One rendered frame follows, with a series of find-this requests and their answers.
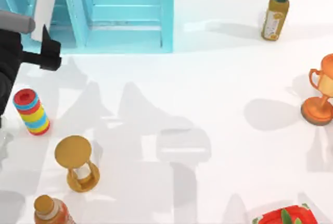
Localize pale grey rounded box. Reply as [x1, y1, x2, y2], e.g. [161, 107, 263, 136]
[0, 10, 36, 35]

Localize stack of coloured rings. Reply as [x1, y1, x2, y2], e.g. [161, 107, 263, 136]
[12, 88, 52, 136]

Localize light blue rack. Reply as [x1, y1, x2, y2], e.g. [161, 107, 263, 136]
[0, 0, 174, 55]

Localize golden hourglass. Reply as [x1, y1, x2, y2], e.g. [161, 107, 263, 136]
[54, 135, 101, 193]

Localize orange bottle with golden cap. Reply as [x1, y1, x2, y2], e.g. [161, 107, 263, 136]
[33, 194, 78, 224]

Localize yellow-green bottle with grey cap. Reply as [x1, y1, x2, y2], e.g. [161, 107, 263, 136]
[261, 0, 294, 41]

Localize bronze trophy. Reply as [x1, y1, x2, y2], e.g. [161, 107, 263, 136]
[300, 53, 333, 127]

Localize red and green box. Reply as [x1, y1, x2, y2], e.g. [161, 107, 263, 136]
[250, 204, 320, 224]

